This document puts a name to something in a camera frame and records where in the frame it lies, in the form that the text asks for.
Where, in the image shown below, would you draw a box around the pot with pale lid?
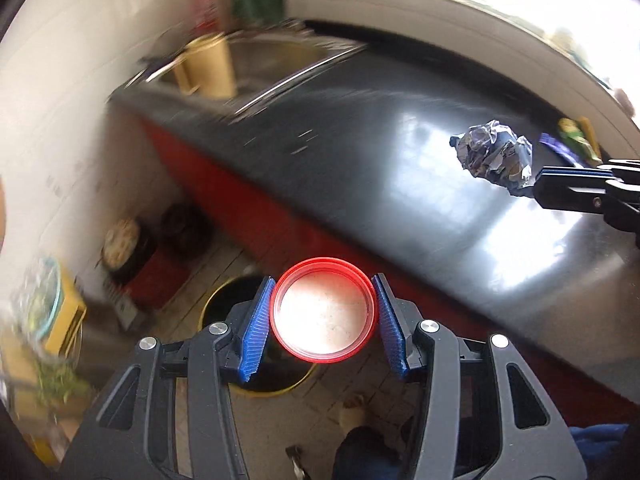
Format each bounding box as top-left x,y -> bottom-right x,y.
100,217 -> 151,281

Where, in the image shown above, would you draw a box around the green snack box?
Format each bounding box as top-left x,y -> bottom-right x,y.
557,117 -> 603,166

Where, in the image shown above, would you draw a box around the green vegetables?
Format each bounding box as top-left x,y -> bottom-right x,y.
35,360 -> 93,406

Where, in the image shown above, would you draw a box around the steel sink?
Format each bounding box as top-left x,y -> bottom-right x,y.
122,30 -> 371,121

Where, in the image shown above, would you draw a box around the silver foil wrapper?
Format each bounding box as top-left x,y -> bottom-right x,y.
449,120 -> 535,196

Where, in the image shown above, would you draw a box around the yellow box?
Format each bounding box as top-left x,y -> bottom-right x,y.
30,265 -> 88,361

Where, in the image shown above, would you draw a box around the black bin with yellow rim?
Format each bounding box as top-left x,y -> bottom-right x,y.
199,275 -> 321,398

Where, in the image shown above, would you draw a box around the red printed bag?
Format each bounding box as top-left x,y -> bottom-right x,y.
190,0 -> 223,33

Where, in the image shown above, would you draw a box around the beige slipper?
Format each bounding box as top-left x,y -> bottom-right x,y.
340,395 -> 371,428

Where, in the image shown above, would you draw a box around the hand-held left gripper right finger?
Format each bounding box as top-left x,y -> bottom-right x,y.
371,273 -> 589,480

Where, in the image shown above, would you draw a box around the dark pot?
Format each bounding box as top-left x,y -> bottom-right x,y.
160,202 -> 211,256

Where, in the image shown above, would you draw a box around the red box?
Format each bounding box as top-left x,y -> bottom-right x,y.
125,250 -> 191,311

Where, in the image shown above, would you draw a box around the yellow plastic cup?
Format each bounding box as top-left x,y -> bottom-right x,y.
172,32 -> 238,98

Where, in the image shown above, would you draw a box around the purple wrapper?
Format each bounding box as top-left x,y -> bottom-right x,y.
539,132 -> 586,166

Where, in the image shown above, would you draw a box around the red plastic lid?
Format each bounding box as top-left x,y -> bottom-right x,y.
270,256 -> 378,361

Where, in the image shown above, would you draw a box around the glass bowl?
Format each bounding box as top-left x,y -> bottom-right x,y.
12,257 -> 63,351

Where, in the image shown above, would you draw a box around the red cabinet front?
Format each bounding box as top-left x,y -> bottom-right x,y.
137,110 -> 640,431

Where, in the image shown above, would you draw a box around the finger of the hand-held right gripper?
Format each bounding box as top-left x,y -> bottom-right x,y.
537,159 -> 640,182
533,176 -> 640,248

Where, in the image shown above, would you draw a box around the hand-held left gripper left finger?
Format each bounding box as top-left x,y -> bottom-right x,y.
60,276 -> 277,480

